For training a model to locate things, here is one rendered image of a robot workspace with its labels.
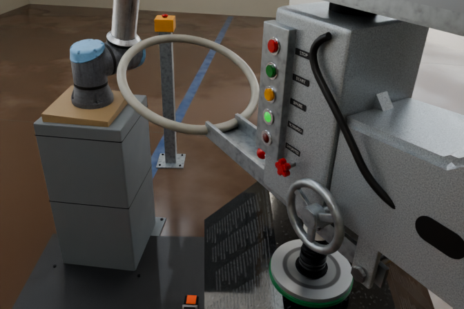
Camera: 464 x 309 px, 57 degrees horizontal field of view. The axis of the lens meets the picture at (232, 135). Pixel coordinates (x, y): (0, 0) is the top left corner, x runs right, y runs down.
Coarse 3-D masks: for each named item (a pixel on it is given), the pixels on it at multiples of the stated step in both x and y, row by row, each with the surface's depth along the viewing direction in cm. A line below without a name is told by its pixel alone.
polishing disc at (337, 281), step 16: (272, 256) 115; (288, 256) 115; (336, 256) 115; (272, 272) 110; (288, 272) 110; (336, 272) 110; (288, 288) 105; (304, 288) 105; (320, 288) 105; (336, 288) 106
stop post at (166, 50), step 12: (156, 24) 267; (168, 24) 267; (168, 48) 276; (168, 60) 280; (168, 72) 284; (168, 84) 288; (168, 96) 292; (168, 108) 296; (168, 132) 305; (168, 144) 310; (168, 156) 315; (180, 156) 327; (180, 168) 313
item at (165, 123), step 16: (144, 48) 151; (224, 48) 160; (240, 64) 157; (256, 80) 152; (128, 96) 131; (256, 96) 146; (144, 112) 129; (176, 128) 128; (192, 128) 129; (224, 128) 133
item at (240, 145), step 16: (208, 128) 130; (240, 128) 135; (256, 128) 128; (224, 144) 123; (240, 144) 128; (240, 160) 118; (256, 160) 112; (256, 176) 112; (272, 192) 108; (352, 240) 88; (352, 256) 88; (384, 256) 86; (352, 272) 84; (384, 272) 81
